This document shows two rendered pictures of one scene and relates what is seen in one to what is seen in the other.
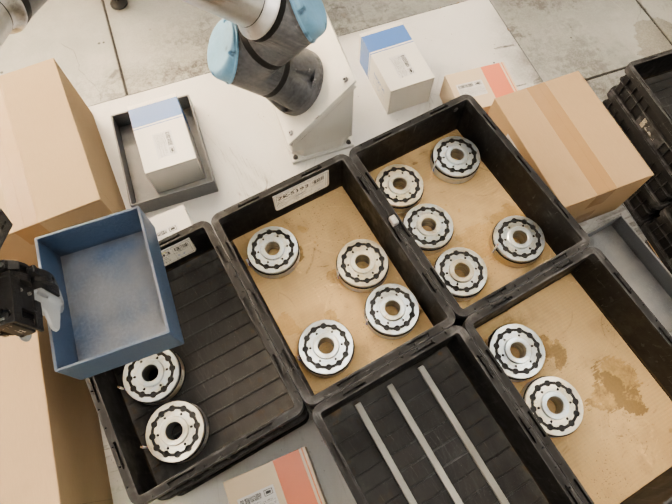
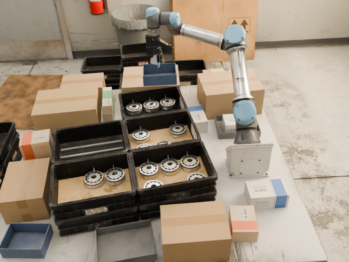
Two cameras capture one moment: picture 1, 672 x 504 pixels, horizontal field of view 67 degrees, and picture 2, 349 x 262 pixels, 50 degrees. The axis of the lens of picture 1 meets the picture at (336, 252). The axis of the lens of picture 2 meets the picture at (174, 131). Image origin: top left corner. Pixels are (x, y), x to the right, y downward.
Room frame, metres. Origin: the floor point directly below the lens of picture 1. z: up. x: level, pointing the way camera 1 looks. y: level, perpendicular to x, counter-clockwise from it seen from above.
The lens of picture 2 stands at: (0.93, -1.58, 2.21)
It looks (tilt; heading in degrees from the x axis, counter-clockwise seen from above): 37 degrees down; 108
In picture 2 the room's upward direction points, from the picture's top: 2 degrees counter-clockwise
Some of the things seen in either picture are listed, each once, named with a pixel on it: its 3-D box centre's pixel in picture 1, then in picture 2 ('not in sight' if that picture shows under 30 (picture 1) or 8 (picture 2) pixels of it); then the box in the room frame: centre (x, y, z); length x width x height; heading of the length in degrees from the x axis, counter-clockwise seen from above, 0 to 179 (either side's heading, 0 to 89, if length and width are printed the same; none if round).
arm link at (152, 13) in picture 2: not in sight; (153, 17); (0.18, 0.41, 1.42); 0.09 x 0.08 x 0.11; 3
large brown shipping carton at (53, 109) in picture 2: not in sight; (68, 112); (-0.39, 0.20, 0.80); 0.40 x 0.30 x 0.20; 24
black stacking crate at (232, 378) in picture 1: (184, 355); (152, 109); (0.18, 0.28, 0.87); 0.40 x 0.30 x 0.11; 29
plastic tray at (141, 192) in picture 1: (163, 152); (237, 126); (0.71, 0.42, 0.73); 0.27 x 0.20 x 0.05; 19
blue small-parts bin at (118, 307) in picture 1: (109, 291); (159, 74); (0.23, 0.32, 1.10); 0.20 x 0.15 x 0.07; 20
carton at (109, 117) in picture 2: not in sight; (108, 107); (-0.16, 0.33, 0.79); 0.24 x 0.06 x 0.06; 111
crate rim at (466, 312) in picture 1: (463, 197); (172, 165); (0.47, -0.25, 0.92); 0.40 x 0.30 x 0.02; 29
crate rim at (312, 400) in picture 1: (328, 269); (160, 130); (0.33, 0.01, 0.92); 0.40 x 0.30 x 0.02; 29
